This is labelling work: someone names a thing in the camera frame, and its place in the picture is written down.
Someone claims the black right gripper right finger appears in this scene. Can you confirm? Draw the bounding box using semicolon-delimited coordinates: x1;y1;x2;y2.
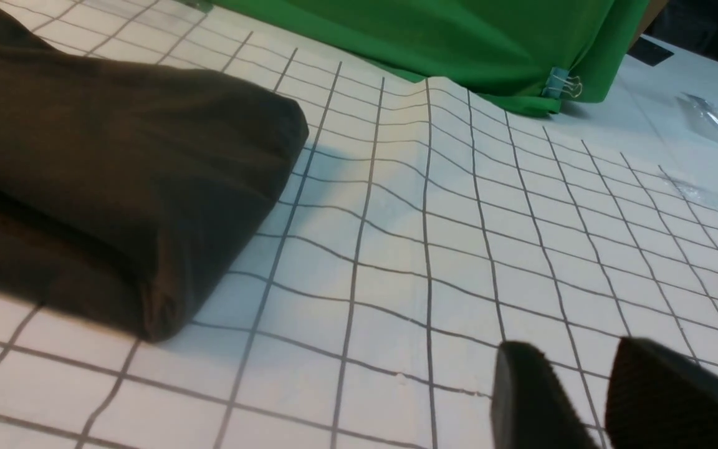
606;337;718;448

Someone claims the black flat card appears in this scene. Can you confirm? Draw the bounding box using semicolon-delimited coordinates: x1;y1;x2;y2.
627;37;674;67

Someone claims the white grid paper mat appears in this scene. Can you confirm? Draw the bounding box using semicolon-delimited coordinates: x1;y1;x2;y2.
0;1;718;448

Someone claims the dark gray long-sleeve top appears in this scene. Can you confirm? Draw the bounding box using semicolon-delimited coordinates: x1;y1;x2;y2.
0;9;310;343

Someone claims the green backdrop cloth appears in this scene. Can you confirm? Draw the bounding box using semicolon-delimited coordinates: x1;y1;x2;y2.
217;1;649;117

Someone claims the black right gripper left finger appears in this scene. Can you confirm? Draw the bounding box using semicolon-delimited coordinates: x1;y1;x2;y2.
490;341;599;448

